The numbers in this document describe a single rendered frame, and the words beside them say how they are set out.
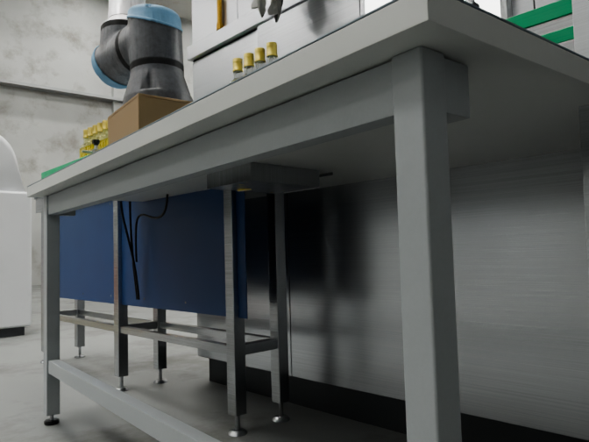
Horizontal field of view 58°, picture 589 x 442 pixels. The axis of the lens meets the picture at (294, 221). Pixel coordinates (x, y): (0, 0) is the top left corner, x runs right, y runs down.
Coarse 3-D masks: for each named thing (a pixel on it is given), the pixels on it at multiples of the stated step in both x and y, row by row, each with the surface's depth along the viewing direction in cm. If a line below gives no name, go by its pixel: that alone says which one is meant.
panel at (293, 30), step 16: (320, 0) 167; (336, 0) 162; (352, 0) 157; (288, 16) 177; (304, 16) 172; (320, 16) 167; (336, 16) 162; (352, 16) 157; (512, 16) 124; (272, 32) 183; (288, 32) 177; (304, 32) 172; (320, 32) 166; (288, 48) 177
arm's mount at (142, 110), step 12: (144, 96) 105; (156, 96) 107; (120, 108) 112; (132, 108) 107; (144, 108) 105; (156, 108) 107; (168, 108) 108; (180, 108) 110; (108, 120) 118; (120, 120) 112; (132, 120) 106; (144, 120) 105; (108, 132) 118; (120, 132) 112; (108, 144) 117
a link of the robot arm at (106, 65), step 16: (112, 0) 126; (128, 0) 126; (144, 0) 130; (112, 16) 125; (112, 32) 123; (96, 48) 127; (112, 48) 120; (96, 64) 125; (112, 64) 122; (112, 80) 126; (128, 80) 125
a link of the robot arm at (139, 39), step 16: (128, 16) 115; (144, 16) 113; (160, 16) 113; (176, 16) 116; (128, 32) 115; (144, 32) 112; (160, 32) 113; (176, 32) 116; (128, 48) 116; (144, 48) 112; (160, 48) 112; (176, 48) 115; (128, 64) 119
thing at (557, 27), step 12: (564, 0) 98; (528, 12) 103; (540, 12) 101; (552, 12) 99; (564, 12) 98; (516, 24) 104; (528, 24) 103; (540, 24) 101; (552, 24) 100; (564, 24) 98; (552, 36) 99; (564, 36) 98
